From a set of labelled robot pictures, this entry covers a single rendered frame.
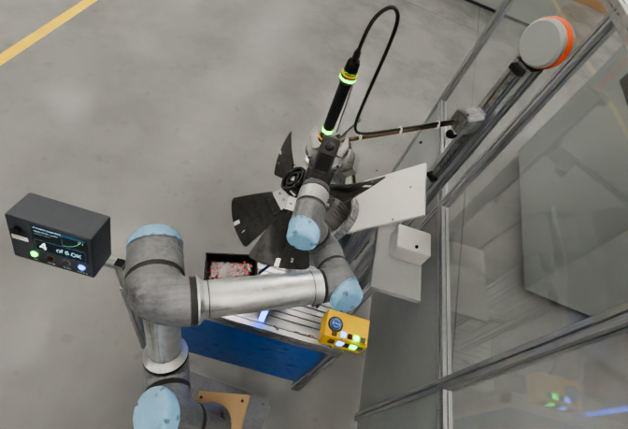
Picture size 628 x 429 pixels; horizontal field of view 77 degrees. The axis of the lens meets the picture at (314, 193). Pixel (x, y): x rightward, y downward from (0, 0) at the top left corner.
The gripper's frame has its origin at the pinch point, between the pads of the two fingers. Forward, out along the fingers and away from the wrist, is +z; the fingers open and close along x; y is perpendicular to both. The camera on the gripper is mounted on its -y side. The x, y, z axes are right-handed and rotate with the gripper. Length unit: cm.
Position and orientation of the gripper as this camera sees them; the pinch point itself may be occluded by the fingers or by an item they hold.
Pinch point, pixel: (332, 133)
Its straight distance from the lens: 111.5
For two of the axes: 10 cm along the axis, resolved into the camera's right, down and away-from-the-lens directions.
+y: -2.5, 5.7, 7.8
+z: 2.1, -7.6, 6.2
